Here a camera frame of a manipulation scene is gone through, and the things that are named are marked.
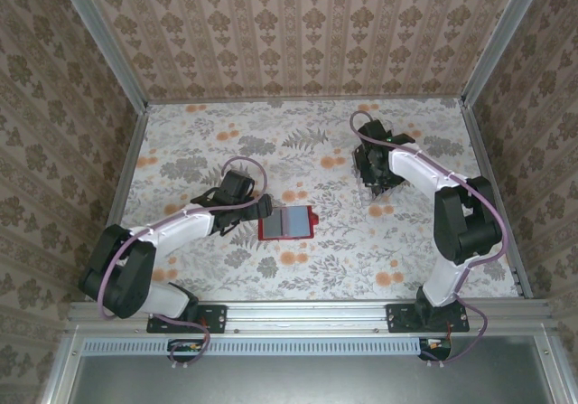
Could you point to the aluminium frame rail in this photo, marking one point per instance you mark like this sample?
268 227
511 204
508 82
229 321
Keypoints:
560 377
63 368

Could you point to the red card holder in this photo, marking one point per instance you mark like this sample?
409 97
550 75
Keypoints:
295 222

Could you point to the aluminium table side rail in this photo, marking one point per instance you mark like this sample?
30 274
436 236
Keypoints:
484 164
122 187

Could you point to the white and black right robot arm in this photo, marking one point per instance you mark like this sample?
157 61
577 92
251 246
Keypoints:
415 169

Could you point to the aluminium frame post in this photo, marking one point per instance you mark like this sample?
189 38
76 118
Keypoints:
502 38
104 38

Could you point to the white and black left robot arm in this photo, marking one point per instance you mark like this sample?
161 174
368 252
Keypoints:
180 228

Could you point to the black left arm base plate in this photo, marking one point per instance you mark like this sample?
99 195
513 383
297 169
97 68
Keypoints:
217 318

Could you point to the floral patterned table cover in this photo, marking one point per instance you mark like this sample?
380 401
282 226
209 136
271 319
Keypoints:
271 128

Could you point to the grey metal sheet panel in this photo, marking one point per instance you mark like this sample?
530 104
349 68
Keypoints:
307 381

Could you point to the clear acrylic card stand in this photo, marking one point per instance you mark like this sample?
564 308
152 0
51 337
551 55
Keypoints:
361 186

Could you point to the aluminium mounting rail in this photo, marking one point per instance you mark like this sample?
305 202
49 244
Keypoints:
307 316

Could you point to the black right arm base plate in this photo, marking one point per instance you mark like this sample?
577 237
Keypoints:
396 320

